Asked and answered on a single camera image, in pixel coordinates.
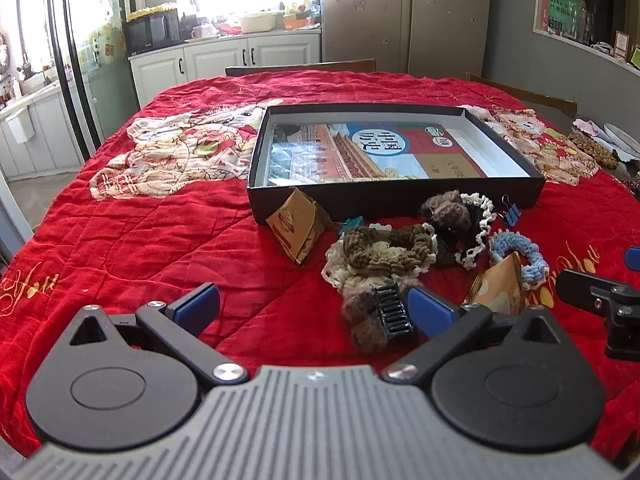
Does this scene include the white plastic basin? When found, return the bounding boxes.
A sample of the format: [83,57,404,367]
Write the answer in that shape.
[239,11,286,33]

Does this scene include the brown woven coaster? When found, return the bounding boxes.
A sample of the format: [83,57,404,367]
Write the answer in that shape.
[567,131,621,170]

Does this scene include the white plate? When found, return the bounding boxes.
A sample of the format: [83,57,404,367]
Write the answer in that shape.
[602,122,640,158]

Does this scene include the brown fuzzy scrunchie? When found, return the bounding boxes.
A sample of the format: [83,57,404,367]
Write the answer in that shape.
[341,285,391,353]
[419,190,473,241]

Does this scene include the red printed blanket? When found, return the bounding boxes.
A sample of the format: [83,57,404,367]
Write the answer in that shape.
[0,70,640,461]

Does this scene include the clear glass jar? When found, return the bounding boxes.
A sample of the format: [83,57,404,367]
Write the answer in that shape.
[565,0,596,43]

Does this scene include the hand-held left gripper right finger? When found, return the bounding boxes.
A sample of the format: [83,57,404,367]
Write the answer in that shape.
[382,285,576,386]

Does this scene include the light blue crochet scrunchie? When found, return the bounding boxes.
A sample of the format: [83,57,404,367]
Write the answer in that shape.
[487,230,551,291]

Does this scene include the cream brown crochet scrunchie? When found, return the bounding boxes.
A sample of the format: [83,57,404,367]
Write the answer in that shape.
[322,222,441,291]

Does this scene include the brown paper packet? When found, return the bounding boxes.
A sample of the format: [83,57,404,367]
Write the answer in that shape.
[265,187,333,266]
[462,252,526,317]

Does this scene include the blue binder clip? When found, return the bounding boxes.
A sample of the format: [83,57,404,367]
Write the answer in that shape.
[500,194,523,228]

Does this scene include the printed book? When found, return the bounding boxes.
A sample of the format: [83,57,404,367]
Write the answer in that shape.
[267,121,488,186]

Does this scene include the white wall shelf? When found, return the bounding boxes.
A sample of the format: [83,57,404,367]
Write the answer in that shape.
[532,0,640,78]

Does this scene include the white kitchen cabinet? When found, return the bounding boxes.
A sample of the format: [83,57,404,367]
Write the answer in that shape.
[129,29,322,111]

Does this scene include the black hair claw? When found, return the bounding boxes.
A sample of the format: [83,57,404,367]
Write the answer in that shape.
[372,284,416,341]

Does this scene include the black cardboard box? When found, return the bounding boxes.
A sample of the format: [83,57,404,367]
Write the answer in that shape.
[246,102,547,226]

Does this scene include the grey kitchen counter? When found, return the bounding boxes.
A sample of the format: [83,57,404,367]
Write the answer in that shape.
[0,80,106,181]

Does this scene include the black framed glass door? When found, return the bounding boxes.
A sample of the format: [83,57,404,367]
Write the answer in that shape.
[15,0,131,161]

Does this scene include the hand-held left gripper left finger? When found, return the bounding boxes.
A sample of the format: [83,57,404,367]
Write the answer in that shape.
[67,282,251,386]

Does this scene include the black microwave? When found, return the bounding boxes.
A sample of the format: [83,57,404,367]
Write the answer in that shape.
[122,9,181,53]

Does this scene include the orange food container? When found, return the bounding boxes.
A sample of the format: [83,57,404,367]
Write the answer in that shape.
[283,14,321,31]

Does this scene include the white hanging bin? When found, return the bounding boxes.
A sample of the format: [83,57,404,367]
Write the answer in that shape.
[4,107,37,145]

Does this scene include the red green gift box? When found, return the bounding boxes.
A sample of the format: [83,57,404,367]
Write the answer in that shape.
[542,0,581,36]

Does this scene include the teal binder clip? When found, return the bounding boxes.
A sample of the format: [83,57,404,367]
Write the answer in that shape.
[334,216,365,237]

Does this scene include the steel double door fridge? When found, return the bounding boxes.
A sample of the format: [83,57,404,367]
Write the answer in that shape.
[322,0,493,81]

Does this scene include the pink white paper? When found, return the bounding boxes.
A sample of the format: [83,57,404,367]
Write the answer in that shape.
[571,117,608,138]

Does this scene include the black scrunchie white lace trim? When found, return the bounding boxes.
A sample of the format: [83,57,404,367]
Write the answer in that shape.
[435,192,498,270]

